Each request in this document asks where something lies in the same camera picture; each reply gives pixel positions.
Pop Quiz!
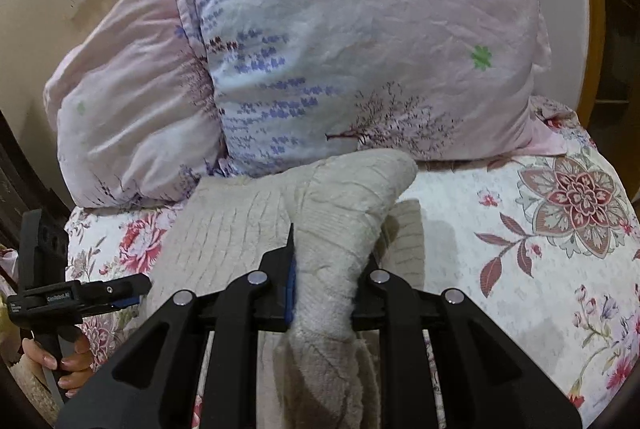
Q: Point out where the wooden bed headboard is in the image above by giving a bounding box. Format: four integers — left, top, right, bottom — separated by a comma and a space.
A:
570, 0, 607, 130

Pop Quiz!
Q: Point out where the floral bed sheet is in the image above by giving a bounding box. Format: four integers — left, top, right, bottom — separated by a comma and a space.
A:
62, 96, 640, 429

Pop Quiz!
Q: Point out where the pink floral pillow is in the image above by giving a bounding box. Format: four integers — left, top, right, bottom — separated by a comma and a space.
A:
42, 0, 231, 210

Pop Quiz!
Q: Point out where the person's left hand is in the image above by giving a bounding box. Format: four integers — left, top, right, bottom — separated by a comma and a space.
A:
21, 333, 95, 397

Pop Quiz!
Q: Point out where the beige cable-knit sweater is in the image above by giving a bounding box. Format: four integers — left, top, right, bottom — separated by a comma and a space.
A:
145, 149, 426, 429

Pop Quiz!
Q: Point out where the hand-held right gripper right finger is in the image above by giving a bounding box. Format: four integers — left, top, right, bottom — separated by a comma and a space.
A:
350, 254, 583, 429

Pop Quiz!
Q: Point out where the dark wooden cabinet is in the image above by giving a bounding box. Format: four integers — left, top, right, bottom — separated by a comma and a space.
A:
0, 109, 71, 260

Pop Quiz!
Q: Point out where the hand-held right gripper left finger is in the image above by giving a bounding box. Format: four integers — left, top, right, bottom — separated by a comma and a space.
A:
55, 224, 298, 429

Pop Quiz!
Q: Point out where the dark shelf unit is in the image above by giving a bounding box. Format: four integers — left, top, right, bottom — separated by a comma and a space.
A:
597, 0, 640, 134

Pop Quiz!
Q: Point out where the lavender tree print pillow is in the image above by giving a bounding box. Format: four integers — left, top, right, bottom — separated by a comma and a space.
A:
157, 0, 553, 180

